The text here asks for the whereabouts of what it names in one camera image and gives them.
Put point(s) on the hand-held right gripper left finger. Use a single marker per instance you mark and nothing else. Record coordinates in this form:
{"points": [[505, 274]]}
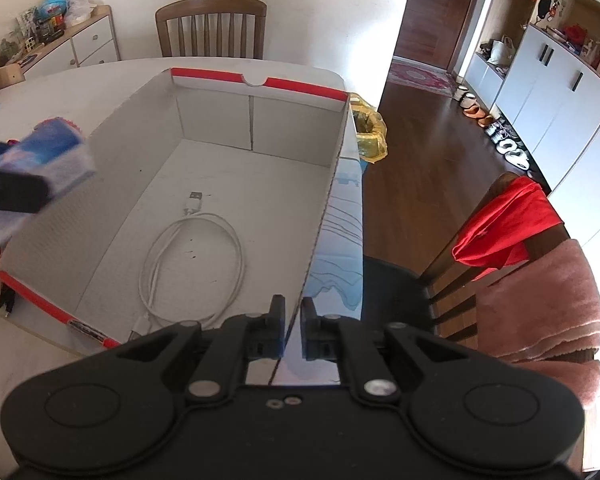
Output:
{"points": [[278, 321]]}

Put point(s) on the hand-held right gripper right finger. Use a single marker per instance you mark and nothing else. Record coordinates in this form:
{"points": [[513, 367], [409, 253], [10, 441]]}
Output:
{"points": [[307, 321]]}

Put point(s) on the blue tissue packet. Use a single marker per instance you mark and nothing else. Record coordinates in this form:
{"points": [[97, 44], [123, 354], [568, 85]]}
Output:
{"points": [[62, 152]]}

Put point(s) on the red shoe box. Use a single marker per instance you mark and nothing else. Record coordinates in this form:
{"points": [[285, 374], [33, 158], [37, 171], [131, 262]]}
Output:
{"points": [[260, 195]]}

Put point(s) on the wooden tray box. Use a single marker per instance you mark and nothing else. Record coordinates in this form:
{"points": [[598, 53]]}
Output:
{"points": [[2, 76]]}

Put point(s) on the printed table mat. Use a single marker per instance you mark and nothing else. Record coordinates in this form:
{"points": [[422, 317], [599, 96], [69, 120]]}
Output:
{"points": [[347, 240]]}

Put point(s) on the small black object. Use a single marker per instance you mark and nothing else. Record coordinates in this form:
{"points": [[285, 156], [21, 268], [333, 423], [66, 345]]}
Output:
{"points": [[7, 300]]}

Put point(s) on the pile of small toys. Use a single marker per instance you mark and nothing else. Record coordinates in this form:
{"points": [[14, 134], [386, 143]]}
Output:
{"points": [[30, 35]]}

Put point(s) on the wooden chair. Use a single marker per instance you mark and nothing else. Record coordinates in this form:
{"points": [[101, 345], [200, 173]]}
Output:
{"points": [[210, 10], [447, 280]]}

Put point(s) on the white drawer cabinet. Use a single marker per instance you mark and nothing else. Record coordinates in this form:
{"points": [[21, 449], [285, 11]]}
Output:
{"points": [[92, 42]]}

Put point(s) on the blue globe toy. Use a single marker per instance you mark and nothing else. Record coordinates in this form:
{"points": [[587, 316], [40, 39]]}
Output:
{"points": [[54, 7]]}

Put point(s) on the white plastic bag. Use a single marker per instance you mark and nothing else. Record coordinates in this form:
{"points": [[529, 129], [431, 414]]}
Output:
{"points": [[82, 10]]}

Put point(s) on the yellow plastic bag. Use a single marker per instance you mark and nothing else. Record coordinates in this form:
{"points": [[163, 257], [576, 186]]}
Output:
{"points": [[372, 135]]}

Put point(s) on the red garment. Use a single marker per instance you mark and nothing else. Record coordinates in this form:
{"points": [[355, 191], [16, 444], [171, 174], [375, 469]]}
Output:
{"points": [[510, 220]]}

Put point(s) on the pink towel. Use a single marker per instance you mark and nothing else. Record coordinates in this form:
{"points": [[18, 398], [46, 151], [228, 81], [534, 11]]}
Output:
{"points": [[545, 315]]}

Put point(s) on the row of shoes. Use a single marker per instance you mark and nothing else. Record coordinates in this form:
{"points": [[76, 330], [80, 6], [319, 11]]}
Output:
{"points": [[500, 132]]}

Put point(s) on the red patterned rug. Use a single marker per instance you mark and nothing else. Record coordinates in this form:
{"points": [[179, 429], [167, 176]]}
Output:
{"points": [[420, 76]]}

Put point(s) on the white storage cabinet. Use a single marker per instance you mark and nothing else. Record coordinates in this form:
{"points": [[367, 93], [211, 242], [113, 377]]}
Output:
{"points": [[530, 85]]}

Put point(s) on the white tote bag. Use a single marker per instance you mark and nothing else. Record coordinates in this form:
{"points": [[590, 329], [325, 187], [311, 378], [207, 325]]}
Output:
{"points": [[501, 52]]}

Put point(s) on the dark wooden door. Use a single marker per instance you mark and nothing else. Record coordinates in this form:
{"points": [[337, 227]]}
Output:
{"points": [[432, 5]]}

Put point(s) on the countertop clutter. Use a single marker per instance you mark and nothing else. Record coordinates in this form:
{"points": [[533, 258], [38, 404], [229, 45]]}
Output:
{"points": [[575, 35]]}

